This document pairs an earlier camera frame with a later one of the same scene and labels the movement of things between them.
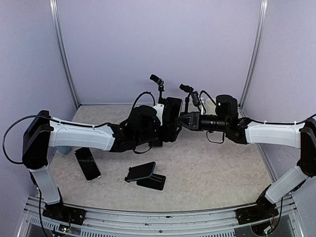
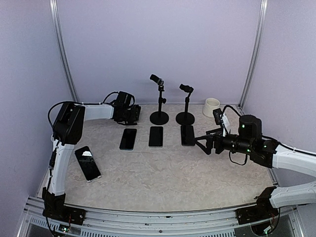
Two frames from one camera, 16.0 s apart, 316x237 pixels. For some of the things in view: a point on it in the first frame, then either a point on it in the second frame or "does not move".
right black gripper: x=195 y=120 -> x=210 y=146
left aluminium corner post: x=59 y=31 does not move
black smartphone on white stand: x=88 y=164 does not move
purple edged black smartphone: x=175 y=105 -> x=187 y=138
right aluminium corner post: x=260 y=38 does not move
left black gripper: x=170 y=134 -> x=135 y=115
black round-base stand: x=189 y=89 does not move
